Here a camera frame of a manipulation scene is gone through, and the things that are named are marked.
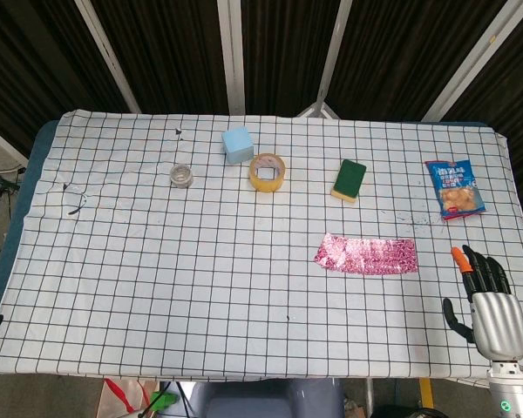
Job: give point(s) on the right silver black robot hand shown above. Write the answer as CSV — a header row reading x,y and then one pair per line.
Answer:
x,y
499,322

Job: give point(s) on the blue snack bag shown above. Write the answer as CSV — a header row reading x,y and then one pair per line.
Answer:
x,y
455,189

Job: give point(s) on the pink glitter foil packet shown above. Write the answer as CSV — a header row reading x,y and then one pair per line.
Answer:
x,y
370,257

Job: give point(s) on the red white shopping bag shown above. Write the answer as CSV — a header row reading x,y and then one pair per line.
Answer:
x,y
122,398

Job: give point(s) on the metal table leg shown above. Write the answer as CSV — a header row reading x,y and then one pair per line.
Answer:
x,y
369,398

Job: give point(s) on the small green object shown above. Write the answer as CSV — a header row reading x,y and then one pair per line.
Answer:
x,y
163,400

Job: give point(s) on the green yellow scrub sponge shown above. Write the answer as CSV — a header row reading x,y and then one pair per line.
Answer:
x,y
349,179

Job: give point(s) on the black grid white tablecloth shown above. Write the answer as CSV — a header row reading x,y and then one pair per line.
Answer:
x,y
226,270

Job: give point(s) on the clear round plastic jar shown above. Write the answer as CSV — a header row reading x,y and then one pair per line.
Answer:
x,y
181,176

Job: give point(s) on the grey robot torso base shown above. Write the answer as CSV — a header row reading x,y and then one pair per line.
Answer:
x,y
266,398

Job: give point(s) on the yellow packing tape roll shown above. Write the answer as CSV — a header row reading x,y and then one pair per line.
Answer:
x,y
266,172

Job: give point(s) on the light blue foam cube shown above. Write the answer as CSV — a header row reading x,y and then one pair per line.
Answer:
x,y
236,145

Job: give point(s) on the yellow floor post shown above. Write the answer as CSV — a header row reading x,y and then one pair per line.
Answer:
x,y
426,394

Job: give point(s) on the white partition frame post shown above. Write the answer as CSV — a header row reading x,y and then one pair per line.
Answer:
x,y
106,54
331,56
470,65
232,56

